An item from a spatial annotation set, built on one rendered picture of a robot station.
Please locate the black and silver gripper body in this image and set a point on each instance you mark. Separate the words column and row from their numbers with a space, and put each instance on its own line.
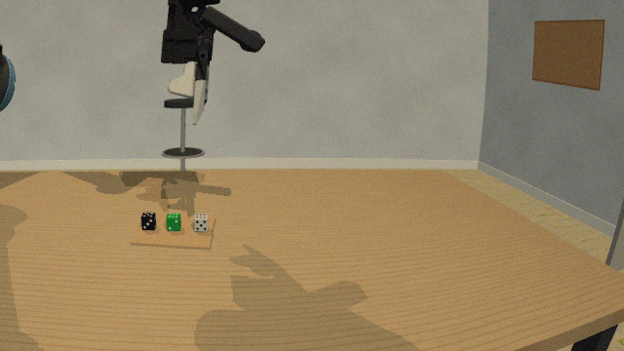
column 182, row 44

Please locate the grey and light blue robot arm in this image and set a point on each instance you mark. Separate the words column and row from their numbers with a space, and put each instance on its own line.
column 249, row 40

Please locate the green die with white pips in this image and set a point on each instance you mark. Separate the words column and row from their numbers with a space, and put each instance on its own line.
column 173, row 222

